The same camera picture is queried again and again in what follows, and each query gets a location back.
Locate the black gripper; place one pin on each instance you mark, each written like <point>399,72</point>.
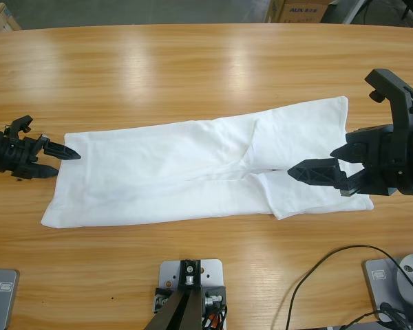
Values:
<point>13,154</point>
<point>392,165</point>

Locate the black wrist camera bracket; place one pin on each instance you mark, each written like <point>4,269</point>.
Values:
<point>19,123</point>
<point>397,99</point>

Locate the black corner bracket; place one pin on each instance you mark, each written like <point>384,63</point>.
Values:
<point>160,295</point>
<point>215,292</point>

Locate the white mounting block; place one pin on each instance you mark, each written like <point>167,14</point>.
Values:
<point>213,271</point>

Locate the dark camera post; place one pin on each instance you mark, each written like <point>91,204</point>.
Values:
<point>179,309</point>

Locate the cardboard box blue print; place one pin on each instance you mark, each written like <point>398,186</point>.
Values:
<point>296,15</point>

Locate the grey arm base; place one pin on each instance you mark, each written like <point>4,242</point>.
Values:
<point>382,292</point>
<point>3,302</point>

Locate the white metal frame leg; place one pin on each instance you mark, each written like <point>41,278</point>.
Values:
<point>352,12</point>

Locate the white t-shirt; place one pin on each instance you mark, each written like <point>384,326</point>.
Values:
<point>175,172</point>

